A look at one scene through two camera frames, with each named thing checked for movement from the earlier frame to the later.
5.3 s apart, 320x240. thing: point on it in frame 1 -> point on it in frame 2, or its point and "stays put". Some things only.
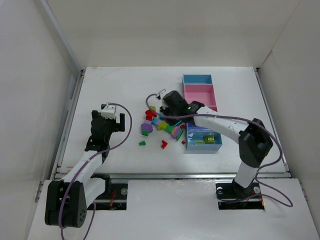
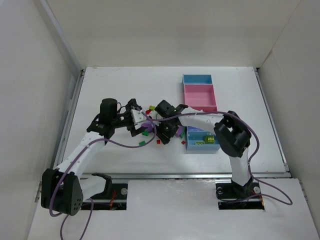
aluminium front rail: x=262 y=176 stays put
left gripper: x=106 y=121 -> x=131 y=116
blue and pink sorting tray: x=200 y=88 stays put
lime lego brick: x=209 y=139 stays put
